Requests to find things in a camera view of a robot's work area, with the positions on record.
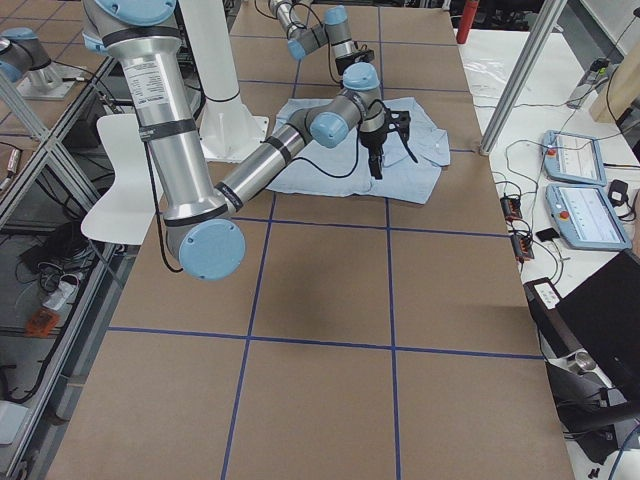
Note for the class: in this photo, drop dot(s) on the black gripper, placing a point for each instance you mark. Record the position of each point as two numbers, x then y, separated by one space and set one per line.
372 139
346 64

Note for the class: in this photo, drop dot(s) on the light blue striped shirt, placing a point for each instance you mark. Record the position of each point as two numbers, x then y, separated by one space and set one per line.
410 172

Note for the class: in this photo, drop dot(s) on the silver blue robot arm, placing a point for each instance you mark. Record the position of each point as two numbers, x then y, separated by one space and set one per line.
333 32
149 40

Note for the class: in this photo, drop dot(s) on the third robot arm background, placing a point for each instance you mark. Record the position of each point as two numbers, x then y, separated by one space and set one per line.
26 63

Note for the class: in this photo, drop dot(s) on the red cylinder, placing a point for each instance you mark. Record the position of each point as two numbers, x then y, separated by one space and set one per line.
466 20

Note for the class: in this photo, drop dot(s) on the upper blue teach pendant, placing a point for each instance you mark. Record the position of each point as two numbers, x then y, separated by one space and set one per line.
573 158

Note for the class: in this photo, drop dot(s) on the blue teach pendant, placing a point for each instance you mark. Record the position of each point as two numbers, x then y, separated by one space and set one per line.
573 158
584 217

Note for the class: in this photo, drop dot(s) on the lower blue teach pendant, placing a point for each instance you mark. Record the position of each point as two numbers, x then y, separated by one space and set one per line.
584 217

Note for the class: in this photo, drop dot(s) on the black laptop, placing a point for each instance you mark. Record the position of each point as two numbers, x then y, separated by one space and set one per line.
601 316

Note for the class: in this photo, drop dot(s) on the orange device on floor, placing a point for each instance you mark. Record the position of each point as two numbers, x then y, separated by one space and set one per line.
41 323

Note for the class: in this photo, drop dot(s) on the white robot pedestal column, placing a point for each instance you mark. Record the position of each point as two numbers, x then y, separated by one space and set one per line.
228 130

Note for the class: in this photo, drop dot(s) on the aluminium frame post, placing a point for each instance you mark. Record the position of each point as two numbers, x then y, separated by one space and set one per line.
534 44

